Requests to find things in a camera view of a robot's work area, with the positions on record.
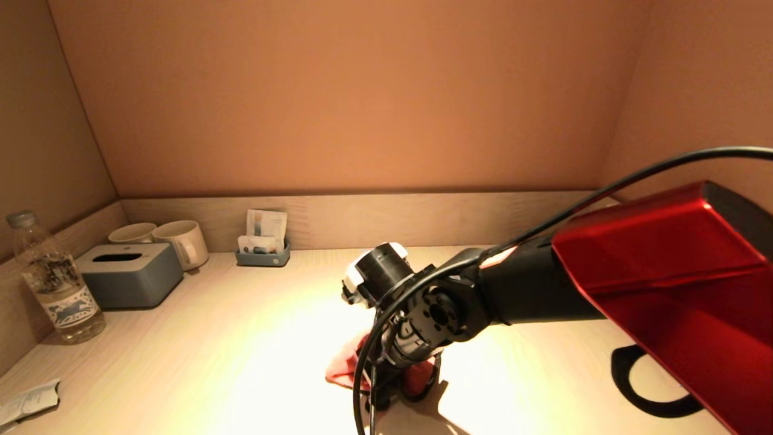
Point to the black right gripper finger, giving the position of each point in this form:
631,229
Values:
381,393

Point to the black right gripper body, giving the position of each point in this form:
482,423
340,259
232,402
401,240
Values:
404,350

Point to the red cloth with black trim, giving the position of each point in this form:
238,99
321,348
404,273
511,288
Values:
344,368

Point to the red and black right arm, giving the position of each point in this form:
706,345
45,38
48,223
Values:
664,272

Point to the small grey sachet tray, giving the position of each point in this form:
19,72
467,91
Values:
263,261

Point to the short white sachet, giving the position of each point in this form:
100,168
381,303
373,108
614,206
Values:
253,244

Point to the tall white sachet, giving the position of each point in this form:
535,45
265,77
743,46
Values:
269,223

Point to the white mug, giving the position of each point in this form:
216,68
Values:
181,241
130,234

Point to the grey tissue box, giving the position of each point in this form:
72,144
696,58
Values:
130,281

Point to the clear plastic water bottle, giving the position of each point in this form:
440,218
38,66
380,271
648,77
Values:
60,290

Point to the crumpled white paper wrapper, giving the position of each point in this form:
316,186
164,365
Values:
30,402

